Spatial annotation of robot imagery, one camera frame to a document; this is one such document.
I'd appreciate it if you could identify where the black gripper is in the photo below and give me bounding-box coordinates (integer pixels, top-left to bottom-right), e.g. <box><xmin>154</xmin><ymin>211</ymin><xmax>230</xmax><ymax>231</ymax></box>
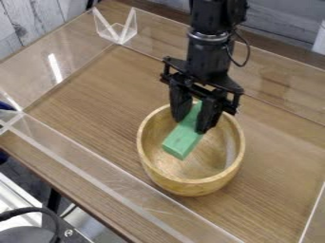
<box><xmin>162</xmin><ymin>30</ymin><xmax>243</xmax><ymax>134</ymax></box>

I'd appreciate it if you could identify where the green rectangular block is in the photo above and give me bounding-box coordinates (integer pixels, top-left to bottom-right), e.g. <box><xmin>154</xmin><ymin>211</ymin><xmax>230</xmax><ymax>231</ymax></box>
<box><xmin>162</xmin><ymin>102</ymin><xmax>202</xmax><ymax>159</ymax></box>

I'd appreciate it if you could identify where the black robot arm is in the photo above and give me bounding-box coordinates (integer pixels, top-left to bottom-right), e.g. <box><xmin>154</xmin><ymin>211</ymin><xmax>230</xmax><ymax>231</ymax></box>
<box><xmin>162</xmin><ymin>0</ymin><xmax>249</xmax><ymax>134</ymax></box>

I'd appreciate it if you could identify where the brown wooden bowl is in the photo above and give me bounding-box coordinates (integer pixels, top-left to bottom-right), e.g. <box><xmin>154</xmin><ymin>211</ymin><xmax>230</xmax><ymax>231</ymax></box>
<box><xmin>136</xmin><ymin>104</ymin><xmax>245</xmax><ymax>196</ymax></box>

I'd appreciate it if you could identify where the black table leg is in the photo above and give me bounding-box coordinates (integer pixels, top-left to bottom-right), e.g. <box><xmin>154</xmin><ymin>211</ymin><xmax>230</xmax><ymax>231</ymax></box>
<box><xmin>47</xmin><ymin>189</ymin><xmax>63</xmax><ymax>213</ymax></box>

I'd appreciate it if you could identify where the clear acrylic enclosure wall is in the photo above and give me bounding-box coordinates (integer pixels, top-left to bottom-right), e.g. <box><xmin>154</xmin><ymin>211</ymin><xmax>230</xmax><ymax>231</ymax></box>
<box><xmin>0</xmin><ymin>2</ymin><xmax>325</xmax><ymax>243</ymax></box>

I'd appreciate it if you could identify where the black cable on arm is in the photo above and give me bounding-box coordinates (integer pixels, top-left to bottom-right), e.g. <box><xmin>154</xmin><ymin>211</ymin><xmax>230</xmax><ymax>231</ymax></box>
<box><xmin>226</xmin><ymin>28</ymin><xmax>251</xmax><ymax>68</ymax></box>

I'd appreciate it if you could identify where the black cable bottom left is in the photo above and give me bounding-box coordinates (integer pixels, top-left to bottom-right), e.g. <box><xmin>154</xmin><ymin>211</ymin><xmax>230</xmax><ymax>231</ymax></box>
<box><xmin>0</xmin><ymin>206</ymin><xmax>62</xmax><ymax>243</ymax></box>

